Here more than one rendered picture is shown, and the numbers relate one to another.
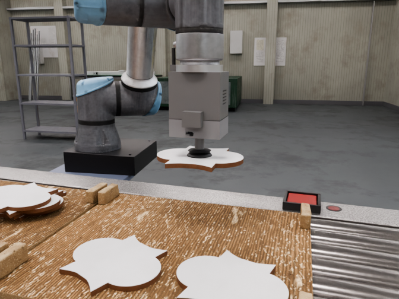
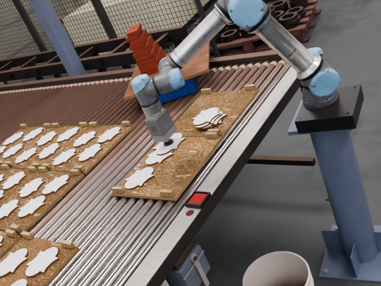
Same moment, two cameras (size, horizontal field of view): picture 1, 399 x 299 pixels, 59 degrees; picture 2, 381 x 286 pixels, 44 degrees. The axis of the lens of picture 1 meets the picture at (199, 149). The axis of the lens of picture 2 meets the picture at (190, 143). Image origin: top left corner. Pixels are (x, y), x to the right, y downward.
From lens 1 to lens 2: 2.21 m
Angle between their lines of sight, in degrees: 106
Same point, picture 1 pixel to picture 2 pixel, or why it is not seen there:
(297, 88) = not seen: outside the picture
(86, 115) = not seen: hidden behind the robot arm
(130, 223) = (186, 150)
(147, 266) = (152, 161)
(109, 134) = (307, 96)
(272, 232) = (164, 186)
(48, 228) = (190, 134)
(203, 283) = (139, 172)
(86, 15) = not seen: hidden behind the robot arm
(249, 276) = (138, 180)
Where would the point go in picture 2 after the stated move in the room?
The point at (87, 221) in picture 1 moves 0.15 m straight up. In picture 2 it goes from (192, 140) to (180, 112)
